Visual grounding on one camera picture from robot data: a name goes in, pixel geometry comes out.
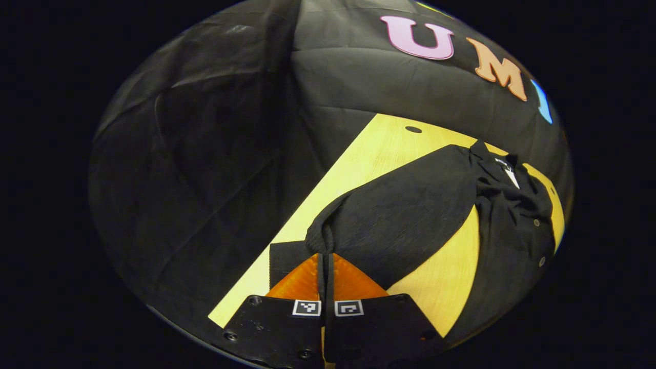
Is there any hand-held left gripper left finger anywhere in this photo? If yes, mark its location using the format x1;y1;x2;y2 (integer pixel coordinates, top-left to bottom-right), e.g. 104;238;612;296
222;253;324;369

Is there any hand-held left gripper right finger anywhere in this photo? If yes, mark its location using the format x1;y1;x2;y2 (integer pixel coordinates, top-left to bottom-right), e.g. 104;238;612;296
325;253;442;366

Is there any black buttoned cardigan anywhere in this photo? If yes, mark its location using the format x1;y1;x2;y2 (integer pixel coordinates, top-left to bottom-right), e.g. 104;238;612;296
269;139;558;349

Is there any black backdrop cloth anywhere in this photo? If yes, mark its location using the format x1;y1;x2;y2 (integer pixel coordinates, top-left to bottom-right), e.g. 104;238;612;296
87;0;575;349

